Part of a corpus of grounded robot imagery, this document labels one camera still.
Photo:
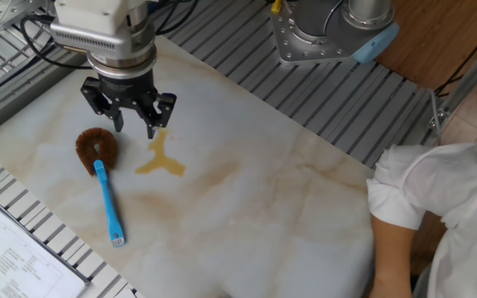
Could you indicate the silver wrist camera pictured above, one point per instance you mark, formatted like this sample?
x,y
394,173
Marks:
x,y
97,39

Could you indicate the aluminium frame post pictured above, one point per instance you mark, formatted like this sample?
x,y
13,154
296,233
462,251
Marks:
x,y
470,78

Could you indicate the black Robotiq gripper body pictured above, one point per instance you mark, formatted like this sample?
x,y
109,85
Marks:
x,y
126,89

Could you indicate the printed paper stack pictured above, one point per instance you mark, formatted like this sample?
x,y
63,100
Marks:
x,y
11,256

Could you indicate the silver perforated mounting plate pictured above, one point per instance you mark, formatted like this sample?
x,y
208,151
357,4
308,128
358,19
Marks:
x,y
2,12

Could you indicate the aluminium profile rail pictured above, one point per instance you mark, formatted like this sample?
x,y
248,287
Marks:
x,y
15,99

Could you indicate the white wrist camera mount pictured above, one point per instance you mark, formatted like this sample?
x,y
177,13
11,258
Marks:
x,y
93,16

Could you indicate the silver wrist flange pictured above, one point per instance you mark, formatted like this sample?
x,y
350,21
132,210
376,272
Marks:
x,y
122,64

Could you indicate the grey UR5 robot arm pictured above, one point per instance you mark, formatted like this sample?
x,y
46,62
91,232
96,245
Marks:
x,y
367,12

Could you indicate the person white shirt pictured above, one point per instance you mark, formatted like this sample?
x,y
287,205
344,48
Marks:
x,y
449,186

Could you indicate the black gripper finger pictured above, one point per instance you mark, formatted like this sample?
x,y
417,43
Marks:
x,y
162,109
95,99

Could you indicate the white marble pattern slab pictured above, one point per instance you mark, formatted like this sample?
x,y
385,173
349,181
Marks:
x,y
242,207

